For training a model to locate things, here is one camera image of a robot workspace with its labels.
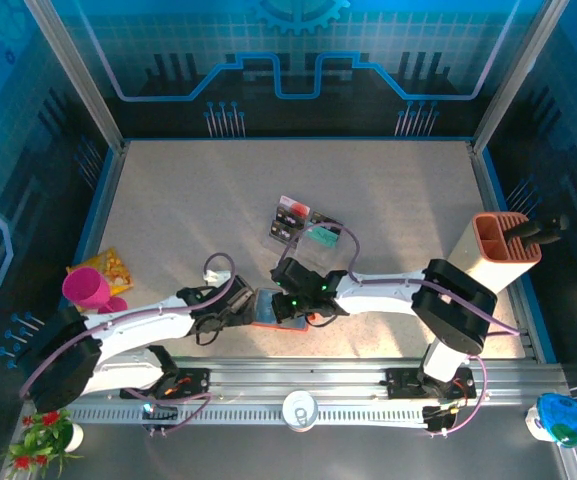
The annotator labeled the dark blue striped card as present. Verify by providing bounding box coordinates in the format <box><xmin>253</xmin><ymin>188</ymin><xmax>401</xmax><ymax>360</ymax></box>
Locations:
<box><xmin>254</xmin><ymin>289</ymin><xmax>283</xmax><ymax>327</ymax></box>

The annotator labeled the orange leather card holder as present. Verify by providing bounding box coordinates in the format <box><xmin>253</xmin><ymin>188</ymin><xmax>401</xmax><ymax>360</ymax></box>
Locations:
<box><xmin>250</xmin><ymin>286</ymin><xmax>331</xmax><ymax>334</ymax></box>

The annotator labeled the clear acrylic card stand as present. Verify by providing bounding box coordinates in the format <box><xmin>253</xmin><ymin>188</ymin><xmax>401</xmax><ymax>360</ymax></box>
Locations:
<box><xmin>266</xmin><ymin>193</ymin><xmax>347</xmax><ymax>266</ymax></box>

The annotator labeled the teal card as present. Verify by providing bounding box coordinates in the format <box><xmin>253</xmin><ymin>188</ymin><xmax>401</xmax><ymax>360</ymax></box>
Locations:
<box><xmin>306</xmin><ymin>225</ymin><xmax>342</xmax><ymax>249</ymax></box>

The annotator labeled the black VIP card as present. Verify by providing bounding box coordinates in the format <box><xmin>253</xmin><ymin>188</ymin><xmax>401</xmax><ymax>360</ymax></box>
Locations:
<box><xmin>272</xmin><ymin>208</ymin><xmax>307</xmax><ymax>229</ymax></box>
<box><xmin>310</xmin><ymin>210</ymin><xmax>344</xmax><ymax>229</ymax></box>
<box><xmin>268</xmin><ymin>219</ymin><xmax>302</xmax><ymax>244</ymax></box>

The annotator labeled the red card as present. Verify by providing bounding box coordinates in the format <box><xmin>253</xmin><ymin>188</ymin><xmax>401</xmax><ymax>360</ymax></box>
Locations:
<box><xmin>277</xmin><ymin>194</ymin><xmax>312</xmax><ymax>215</ymax></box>

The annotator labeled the beige orange utensil holder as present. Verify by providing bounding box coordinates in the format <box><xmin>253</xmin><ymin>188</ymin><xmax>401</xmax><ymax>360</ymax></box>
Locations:
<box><xmin>446</xmin><ymin>211</ymin><xmax>543</xmax><ymax>294</ymax></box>

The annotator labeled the yellow snack bag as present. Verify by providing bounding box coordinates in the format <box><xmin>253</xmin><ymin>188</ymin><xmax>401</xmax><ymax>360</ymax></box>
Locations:
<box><xmin>67</xmin><ymin>247</ymin><xmax>134</xmax><ymax>296</ymax></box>

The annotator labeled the pink plastic goblet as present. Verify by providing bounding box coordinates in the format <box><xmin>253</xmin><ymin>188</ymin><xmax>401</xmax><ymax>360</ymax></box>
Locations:
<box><xmin>61</xmin><ymin>266</ymin><xmax>129</xmax><ymax>315</ymax></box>

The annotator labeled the potted plant with red flowers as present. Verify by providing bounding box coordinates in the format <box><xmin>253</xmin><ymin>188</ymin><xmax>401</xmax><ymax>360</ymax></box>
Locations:
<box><xmin>0</xmin><ymin>402</ymin><xmax>85</xmax><ymax>479</ymax></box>

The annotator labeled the black utensil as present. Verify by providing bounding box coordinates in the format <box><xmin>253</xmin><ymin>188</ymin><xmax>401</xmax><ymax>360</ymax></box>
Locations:
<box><xmin>505</xmin><ymin>213</ymin><xmax>570</xmax><ymax>251</ymax></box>

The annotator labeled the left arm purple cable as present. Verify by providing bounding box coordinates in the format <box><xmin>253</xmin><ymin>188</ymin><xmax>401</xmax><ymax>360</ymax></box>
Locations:
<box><xmin>19</xmin><ymin>252</ymin><xmax>214</xmax><ymax>436</ymax></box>

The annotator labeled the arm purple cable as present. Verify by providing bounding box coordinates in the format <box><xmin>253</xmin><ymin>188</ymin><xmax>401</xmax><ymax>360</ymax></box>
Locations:
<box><xmin>19</xmin><ymin>252</ymin><xmax>214</xmax><ymax>436</ymax></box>
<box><xmin>277</xmin><ymin>224</ymin><xmax>524</xmax><ymax>436</ymax></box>

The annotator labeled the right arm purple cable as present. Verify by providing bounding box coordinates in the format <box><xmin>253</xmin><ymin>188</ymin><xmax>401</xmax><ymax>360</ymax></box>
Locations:
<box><xmin>277</xmin><ymin>224</ymin><xmax>524</xmax><ymax>436</ymax></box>

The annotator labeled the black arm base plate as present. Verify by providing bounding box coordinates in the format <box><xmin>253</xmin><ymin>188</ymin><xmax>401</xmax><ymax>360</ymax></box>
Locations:
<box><xmin>119</xmin><ymin>367</ymin><xmax>210</xmax><ymax>401</ymax></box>
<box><xmin>384</xmin><ymin>367</ymin><xmax>478</xmax><ymax>401</ymax></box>

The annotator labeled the aluminium mounting rail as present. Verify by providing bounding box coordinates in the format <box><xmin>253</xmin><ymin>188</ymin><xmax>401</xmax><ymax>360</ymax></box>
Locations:
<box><xmin>27</xmin><ymin>357</ymin><xmax>569</xmax><ymax>407</ymax></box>

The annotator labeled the slotted grey cable duct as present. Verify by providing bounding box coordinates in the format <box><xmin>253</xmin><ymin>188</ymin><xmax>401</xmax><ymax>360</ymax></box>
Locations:
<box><xmin>67</xmin><ymin>407</ymin><xmax>429</xmax><ymax>425</ymax></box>

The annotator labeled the black controller with wires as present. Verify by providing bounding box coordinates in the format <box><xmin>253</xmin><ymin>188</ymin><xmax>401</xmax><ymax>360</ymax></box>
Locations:
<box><xmin>420</xmin><ymin>399</ymin><xmax>470</xmax><ymax>437</ymax></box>
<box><xmin>140</xmin><ymin>394</ymin><xmax>180</xmax><ymax>437</ymax></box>

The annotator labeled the aluminium frame post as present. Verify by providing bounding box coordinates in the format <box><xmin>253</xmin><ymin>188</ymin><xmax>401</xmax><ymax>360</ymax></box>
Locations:
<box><xmin>22</xmin><ymin>0</ymin><xmax>127</xmax><ymax>154</ymax></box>
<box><xmin>470</xmin><ymin>0</ymin><xmax>572</xmax><ymax>154</ymax></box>

